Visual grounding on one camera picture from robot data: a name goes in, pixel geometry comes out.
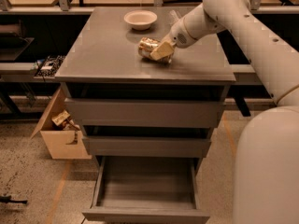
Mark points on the cardboard box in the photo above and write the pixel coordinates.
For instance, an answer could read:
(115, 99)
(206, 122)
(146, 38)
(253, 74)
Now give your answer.
(62, 143)

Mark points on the clear plastic water bottle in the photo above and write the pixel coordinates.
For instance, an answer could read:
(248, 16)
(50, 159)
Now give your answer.
(173, 16)

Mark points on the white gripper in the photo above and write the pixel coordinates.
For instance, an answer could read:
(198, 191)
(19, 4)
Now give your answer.
(177, 34)

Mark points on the grey drawer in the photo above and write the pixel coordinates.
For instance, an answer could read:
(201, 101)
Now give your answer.
(146, 147)
(146, 190)
(145, 113)

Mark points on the grey middle drawer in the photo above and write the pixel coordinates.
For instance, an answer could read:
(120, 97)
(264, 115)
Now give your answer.
(146, 147)

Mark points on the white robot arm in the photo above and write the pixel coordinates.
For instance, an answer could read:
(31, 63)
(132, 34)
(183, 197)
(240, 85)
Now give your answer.
(266, 180)

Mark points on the grey drawer cabinet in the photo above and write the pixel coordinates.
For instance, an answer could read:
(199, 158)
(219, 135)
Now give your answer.
(104, 64)

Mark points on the grey bottom drawer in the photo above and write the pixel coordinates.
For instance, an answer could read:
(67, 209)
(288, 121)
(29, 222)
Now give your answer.
(146, 190)

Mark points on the snack bag in box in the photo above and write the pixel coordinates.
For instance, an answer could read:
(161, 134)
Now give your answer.
(60, 118)

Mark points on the grey top drawer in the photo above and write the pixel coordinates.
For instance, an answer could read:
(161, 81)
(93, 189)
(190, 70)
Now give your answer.
(145, 113)

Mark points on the black tool on floor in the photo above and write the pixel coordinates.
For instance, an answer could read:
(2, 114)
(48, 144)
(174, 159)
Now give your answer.
(7, 199)

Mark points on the white paper bowl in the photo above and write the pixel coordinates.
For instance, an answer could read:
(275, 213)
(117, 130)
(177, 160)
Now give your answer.
(140, 20)

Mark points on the black patterned notebook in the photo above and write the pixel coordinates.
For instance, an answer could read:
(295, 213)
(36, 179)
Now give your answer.
(49, 66)

